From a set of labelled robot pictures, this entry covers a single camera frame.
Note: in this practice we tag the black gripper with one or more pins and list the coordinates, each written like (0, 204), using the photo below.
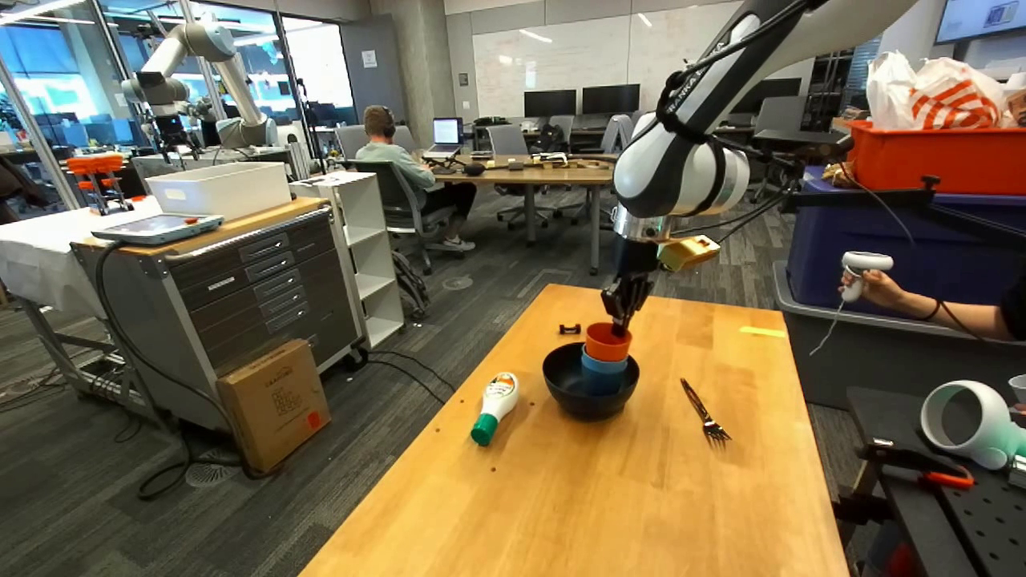
(640, 268)

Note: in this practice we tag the orange cup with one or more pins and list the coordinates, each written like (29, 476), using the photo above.
(608, 340)

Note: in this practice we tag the white VR controller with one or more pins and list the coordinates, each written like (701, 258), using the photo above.
(865, 261)

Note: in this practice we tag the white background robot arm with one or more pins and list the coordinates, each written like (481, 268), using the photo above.
(230, 74)

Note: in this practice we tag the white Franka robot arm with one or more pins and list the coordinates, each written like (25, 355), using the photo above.
(684, 172)

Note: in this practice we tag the operator forearm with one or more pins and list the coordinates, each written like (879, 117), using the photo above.
(964, 315)

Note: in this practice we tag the black bowl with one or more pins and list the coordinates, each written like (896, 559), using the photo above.
(566, 396)

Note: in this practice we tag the operator hand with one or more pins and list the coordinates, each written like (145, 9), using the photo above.
(887, 289)

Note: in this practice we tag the wooden office table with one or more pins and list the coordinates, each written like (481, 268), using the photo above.
(532, 172)

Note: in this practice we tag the white bottle green cap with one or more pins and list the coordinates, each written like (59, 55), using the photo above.
(496, 405)

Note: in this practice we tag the black monitor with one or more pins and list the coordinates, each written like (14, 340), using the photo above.
(548, 105)
(609, 102)
(783, 94)

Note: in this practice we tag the blue bin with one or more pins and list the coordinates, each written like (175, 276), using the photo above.
(834, 234)

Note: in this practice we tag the grey tote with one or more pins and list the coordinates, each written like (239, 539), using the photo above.
(853, 371)

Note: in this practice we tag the black office chair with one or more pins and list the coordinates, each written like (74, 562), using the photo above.
(402, 209)

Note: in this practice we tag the open laptop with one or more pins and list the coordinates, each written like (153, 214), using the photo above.
(445, 134)

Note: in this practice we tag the white shelf unit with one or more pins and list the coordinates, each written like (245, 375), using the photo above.
(370, 258)

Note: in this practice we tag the seated person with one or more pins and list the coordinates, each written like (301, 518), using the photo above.
(388, 164)

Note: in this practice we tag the orange bin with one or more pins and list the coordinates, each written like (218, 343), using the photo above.
(930, 161)

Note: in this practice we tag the cardboard box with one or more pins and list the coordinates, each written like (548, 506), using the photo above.
(273, 405)

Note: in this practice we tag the white orange plastic bag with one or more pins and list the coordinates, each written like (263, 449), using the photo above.
(939, 98)

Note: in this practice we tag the grey drawer cabinet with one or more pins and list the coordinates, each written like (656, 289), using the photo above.
(258, 300)

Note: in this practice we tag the white mug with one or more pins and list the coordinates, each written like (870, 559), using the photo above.
(994, 428)

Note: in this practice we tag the black perforated workbench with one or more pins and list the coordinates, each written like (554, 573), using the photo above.
(964, 534)

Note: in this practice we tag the white plastic bin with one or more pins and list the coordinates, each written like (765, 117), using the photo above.
(218, 191)

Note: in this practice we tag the grey tablet device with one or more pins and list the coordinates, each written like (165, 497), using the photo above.
(155, 228)

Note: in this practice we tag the orange machine part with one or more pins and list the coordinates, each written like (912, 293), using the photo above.
(98, 172)

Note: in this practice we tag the white covered table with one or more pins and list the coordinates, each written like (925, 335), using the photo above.
(43, 258)

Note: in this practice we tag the yellow wrist camera block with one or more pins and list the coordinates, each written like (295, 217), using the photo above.
(689, 256)

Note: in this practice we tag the large wall whiteboard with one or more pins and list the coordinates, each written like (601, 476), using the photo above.
(578, 53)

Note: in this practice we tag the wall mounted screen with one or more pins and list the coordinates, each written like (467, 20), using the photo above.
(978, 20)

